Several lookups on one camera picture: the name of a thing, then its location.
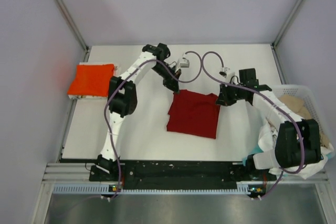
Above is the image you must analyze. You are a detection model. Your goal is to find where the left aluminium frame post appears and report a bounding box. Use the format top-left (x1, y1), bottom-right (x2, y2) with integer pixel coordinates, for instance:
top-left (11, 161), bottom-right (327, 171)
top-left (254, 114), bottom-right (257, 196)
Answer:
top-left (54, 0), bottom-right (89, 51)

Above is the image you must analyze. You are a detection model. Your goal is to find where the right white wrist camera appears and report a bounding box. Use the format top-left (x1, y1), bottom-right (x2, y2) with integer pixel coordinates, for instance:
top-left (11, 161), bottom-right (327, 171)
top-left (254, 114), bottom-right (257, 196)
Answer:
top-left (219, 67), bottom-right (235, 83)

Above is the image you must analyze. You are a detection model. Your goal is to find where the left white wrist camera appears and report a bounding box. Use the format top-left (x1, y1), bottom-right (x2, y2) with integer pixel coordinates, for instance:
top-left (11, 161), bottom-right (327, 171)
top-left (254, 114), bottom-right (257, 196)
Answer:
top-left (175, 54), bottom-right (190, 72)

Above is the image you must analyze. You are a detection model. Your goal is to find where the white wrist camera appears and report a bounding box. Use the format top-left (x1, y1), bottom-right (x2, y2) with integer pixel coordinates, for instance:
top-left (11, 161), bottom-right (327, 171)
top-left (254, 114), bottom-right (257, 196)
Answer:
top-left (219, 67), bottom-right (235, 83)
top-left (175, 54), bottom-right (190, 72)

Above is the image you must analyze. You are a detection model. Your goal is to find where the folded white t shirt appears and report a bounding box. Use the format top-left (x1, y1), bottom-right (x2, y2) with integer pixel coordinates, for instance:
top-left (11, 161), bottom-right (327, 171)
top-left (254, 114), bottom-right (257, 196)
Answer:
top-left (68, 62), bottom-right (122, 102)

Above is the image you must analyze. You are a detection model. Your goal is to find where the folded orange t shirt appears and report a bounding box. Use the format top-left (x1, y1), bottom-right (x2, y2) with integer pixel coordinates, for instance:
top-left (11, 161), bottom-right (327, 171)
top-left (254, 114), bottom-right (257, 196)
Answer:
top-left (66, 63), bottom-right (116, 97)

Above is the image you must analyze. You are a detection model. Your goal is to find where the beige t shirt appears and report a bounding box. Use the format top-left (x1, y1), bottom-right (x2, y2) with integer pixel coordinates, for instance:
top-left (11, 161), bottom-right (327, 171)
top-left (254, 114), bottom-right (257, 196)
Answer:
top-left (279, 94), bottom-right (330, 148)

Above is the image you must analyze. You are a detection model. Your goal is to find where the aluminium frame post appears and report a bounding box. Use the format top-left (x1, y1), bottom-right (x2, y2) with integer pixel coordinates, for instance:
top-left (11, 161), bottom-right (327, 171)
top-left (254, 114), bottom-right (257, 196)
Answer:
top-left (271, 0), bottom-right (306, 50)
top-left (54, 0), bottom-right (89, 51)

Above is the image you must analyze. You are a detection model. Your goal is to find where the right aluminium frame post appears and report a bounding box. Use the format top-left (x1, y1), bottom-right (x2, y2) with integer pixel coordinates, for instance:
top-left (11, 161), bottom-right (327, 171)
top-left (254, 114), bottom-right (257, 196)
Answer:
top-left (271, 0), bottom-right (306, 50)

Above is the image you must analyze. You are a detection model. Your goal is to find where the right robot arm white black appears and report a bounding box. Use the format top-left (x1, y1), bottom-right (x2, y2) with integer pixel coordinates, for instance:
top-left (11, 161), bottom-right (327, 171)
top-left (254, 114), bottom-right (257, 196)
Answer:
top-left (216, 67), bottom-right (323, 180)

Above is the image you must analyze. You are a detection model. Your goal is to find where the white plastic laundry basket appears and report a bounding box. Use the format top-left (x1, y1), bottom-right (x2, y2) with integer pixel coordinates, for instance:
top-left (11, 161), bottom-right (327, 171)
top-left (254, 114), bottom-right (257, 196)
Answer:
top-left (271, 84), bottom-right (330, 135)

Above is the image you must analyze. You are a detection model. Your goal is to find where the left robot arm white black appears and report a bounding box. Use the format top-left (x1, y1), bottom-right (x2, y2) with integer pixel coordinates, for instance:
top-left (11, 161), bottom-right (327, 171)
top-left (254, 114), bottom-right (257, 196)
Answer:
top-left (96, 43), bottom-right (181, 180)

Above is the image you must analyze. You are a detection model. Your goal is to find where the teal t shirt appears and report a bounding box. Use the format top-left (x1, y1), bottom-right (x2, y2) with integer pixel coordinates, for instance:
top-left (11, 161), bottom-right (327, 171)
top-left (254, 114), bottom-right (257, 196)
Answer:
top-left (242, 145), bottom-right (264, 166)

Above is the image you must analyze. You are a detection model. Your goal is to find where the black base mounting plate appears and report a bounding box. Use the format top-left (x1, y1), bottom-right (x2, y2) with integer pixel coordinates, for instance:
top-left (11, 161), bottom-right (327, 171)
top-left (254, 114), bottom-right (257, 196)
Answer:
top-left (88, 159), bottom-right (278, 189)

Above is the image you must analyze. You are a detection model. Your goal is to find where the dark red t shirt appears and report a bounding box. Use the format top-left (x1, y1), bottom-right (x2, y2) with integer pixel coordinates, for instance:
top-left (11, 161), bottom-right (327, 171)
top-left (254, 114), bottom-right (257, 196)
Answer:
top-left (166, 90), bottom-right (220, 139)

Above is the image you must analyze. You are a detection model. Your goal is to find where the grey slotted cable duct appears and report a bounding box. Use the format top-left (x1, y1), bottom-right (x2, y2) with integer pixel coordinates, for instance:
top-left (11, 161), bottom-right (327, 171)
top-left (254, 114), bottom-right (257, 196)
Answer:
top-left (52, 184), bottom-right (264, 196)

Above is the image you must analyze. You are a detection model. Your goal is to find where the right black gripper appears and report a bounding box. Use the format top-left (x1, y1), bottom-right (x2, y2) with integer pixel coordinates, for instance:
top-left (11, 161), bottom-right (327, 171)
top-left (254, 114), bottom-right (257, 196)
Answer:
top-left (216, 80), bottom-right (246, 106)

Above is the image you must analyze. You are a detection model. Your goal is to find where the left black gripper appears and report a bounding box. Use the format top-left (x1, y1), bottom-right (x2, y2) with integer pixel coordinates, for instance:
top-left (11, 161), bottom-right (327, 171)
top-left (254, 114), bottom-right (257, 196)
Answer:
top-left (151, 62), bottom-right (181, 93)

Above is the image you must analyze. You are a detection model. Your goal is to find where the white flower print t shirt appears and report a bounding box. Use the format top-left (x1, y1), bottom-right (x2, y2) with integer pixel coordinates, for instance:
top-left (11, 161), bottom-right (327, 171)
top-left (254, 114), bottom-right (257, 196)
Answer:
top-left (254, 121), bottom-right (335, 179)

